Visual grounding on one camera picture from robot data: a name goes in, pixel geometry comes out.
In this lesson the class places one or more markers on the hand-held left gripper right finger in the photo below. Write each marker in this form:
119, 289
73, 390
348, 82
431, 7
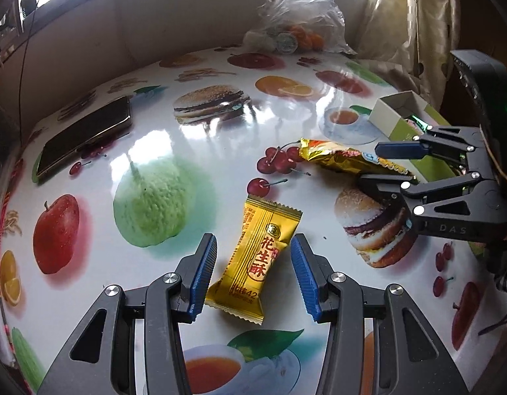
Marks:
305, 275

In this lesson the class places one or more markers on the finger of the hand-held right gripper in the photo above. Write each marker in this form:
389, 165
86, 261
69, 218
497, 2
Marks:
385, 183
397, 150

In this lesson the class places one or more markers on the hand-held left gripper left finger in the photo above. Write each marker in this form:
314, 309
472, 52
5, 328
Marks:
202, 271

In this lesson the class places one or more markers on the green cardboard box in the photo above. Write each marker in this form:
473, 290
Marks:
391, 121

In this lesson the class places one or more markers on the green biscuit packet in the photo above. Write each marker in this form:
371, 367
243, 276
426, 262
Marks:
418, 124

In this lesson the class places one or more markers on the yellow candy packet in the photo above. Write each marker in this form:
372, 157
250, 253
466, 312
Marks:
253, 255

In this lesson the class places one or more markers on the long gold snack packet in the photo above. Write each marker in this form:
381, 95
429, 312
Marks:
335, 156

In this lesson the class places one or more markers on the beige patterned curtain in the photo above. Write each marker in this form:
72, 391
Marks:
405, 28

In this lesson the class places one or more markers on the orange tangerine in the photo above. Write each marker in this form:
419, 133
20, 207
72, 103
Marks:
307, 38

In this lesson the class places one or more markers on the round white lidded cup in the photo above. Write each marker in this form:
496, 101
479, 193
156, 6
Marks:
286, 43

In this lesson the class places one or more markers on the clear plastic bag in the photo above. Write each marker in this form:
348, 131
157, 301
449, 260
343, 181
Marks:
307, 4

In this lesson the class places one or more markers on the black smartphone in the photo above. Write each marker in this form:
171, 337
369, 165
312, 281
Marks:
84, 135

